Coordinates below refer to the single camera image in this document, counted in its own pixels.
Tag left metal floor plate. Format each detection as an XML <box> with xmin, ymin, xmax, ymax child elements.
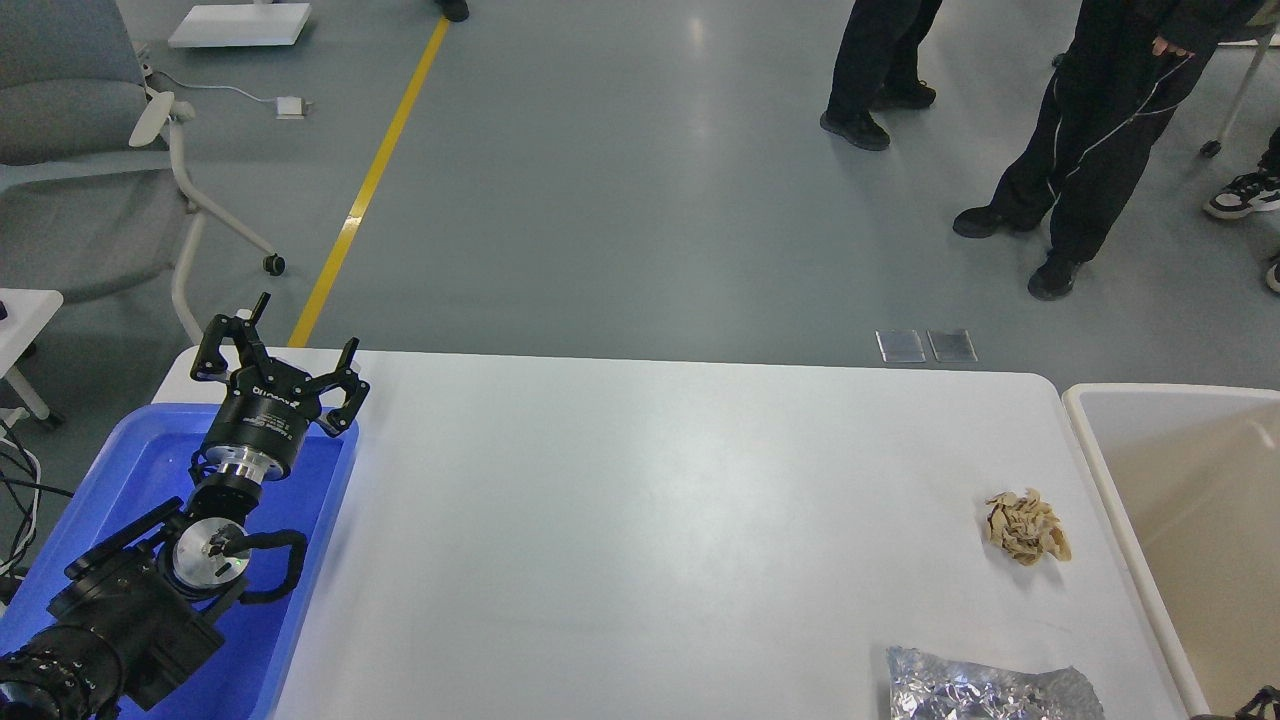
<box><xmin>876</xmin><ymin>331</ymin><xmax>927</xmax><ymax>364</ymax></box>

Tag metal floor plate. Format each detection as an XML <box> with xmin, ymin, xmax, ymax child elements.
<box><xmin>927</xmin><ymin>329</ymin><xmax>979</xmax><ymax>363</ymax></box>
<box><xmin>876</xmin><ymin>331</ymin><xmax>927</xmax><ymax>364</ymax></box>

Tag black and white sneaker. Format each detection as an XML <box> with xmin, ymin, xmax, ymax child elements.
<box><xmin>1202</xmin><ymin>170</ymin><xmax>1279</xmax><ymax>222</ymax></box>

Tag person in plain black trousers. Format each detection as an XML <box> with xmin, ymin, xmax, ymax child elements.
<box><xmin>820</xmin><ymin>1</ymin><xmax>942</xmax><ymax>151</ymax></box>

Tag grey office chair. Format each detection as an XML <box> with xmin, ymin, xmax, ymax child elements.
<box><xmin>1</xmin><ymin>1</ymin><xmax>285</xmax><ymax>340</ymax></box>

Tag silver foil bag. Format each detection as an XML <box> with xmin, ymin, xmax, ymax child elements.
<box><xmin>886</xmin><ymin>646</ymin><xmax>1105</xmax><ymax>719</ymax></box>

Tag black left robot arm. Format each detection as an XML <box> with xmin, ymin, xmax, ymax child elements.
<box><xmin>3</xmin><ymin>293</ymin><xmax>370</xmax><ymax>719</ymax></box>

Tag pile of beige shells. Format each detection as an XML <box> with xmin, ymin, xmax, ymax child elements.
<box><xmin>986</xmin><ymin>488</ymin><xmax>1073</xmax><ymax>568</ymax></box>

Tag person in white-striped black trousers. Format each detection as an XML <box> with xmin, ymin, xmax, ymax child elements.
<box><xmin>954</xmin><ymin>1</ymin><xmax>1262</xmax><ymax>301</ymax></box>

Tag right metal floor plate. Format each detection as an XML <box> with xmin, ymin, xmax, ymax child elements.
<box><xmin>927</xmin><ymin>329</ymin><xmax>979</xmax><ymax>363</ymax></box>

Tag small white side table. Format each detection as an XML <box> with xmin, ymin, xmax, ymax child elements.
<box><xmin>1</xmin><ymin>287</ymin><xmax>64</xmax><ymax>429</ymax></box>

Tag white flat board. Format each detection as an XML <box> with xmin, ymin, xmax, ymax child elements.
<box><xmin>166</xmin><ymin>1</ymin><xmax>312</xmax><ymax>49</ymax></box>

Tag white chair leg with caster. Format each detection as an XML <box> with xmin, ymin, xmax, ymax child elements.
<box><xmin>1198</xmin><ymin>20</ymin><xmax>1277</xmax><ymax>159</ymax></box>

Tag beige plastic bin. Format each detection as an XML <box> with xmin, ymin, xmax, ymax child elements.
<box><xmin>1062</xmin><ymin>383</ymin><xmax>1279</xmax><ymax>716</ymax></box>

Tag person in black jacket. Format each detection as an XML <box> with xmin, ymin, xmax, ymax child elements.
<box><xmin>435</xmin><ymin>0</ymin><xmax>471</xmax><ymax>23</ymax></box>

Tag white power adapter with cable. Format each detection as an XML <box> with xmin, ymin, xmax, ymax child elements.
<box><xmin>142</xmin><ymin>63</ymin><xmax>311</xmax><ymax>120</ymax></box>

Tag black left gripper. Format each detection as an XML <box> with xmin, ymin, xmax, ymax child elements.
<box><xmin>189</xmin><ymin>292</ymin><xmax>370</xmax><ymax>477</ymax></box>

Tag black cables at left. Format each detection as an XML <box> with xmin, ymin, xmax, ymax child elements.
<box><xmin>0</xmin><ymin>415</ymin><xmax>76</xmax><ymax>591</ymax></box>

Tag blue plastic bin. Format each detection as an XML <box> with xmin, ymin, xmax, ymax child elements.
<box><xmin>1</xmin><ymin>404</ymin><xmax>360</xmax><ymax>719</ymax></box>

